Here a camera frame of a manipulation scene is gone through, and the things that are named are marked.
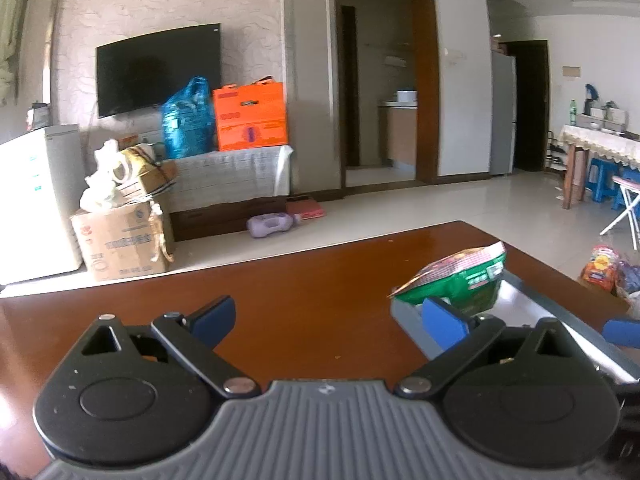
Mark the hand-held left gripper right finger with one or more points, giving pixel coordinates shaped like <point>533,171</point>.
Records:
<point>445,320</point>

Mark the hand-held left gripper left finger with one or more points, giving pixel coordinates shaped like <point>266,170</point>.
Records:
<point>215,317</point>

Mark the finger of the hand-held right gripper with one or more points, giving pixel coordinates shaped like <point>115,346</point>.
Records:
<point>622,332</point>

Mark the green chip bag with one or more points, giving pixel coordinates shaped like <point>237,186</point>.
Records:
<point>465,275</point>

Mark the grey-blue cardboard box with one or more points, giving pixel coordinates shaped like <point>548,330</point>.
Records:
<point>540,300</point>

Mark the orange snack bag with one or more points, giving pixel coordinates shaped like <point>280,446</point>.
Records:
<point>600,267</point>

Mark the dark wooden television cabinet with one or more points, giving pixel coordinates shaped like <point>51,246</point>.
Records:
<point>215,220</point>

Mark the purple bottle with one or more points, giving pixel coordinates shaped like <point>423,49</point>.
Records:
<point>270,225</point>

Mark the large brown cardboard box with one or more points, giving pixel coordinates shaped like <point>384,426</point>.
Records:
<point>120,245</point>

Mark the blue plastic stool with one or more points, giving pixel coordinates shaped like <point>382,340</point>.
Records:
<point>618,197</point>
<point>602,177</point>

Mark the pink mat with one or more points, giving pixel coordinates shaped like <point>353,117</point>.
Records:
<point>305,209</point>

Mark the white cloth cover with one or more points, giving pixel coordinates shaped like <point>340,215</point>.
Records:
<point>230,172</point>

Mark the white folding stool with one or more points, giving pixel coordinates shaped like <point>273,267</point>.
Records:
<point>627,182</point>

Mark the small brown cardboard box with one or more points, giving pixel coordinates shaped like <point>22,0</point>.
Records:
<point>150,180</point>

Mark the white plastic bag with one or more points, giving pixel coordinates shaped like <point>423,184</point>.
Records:
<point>102,185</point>

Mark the yellow white roll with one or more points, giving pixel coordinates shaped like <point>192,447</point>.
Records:
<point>135,160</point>

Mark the wooden kitchen counter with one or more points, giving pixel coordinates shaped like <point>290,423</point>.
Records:
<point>400,135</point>

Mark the wooden table with lace cloth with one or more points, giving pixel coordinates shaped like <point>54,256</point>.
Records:
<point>600,142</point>

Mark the shoe rack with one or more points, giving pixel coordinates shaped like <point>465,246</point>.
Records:
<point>556,152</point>

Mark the blue plastic bag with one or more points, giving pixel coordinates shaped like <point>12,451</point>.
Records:
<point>187,120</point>

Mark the orange cardboard box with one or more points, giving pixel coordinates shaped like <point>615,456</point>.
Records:
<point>250,115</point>

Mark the grey storage box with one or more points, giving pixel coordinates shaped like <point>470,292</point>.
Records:
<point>602,121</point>

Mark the grey refrigerator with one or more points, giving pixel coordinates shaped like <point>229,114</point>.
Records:
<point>502,115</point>

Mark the white freezer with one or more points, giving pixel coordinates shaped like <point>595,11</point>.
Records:
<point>35,200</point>

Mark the green bottle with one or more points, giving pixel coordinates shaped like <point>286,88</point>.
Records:
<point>573,112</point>

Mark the white pot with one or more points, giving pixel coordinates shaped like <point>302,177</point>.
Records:
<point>406,96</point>

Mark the black television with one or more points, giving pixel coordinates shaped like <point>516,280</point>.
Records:
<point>160,70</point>

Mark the pale green curtain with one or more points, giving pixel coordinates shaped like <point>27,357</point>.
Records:
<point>10,35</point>

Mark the white wall switch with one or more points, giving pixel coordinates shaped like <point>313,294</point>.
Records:
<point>452,56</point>

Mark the beige wall panel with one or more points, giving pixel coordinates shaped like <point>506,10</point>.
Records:
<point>570,71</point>

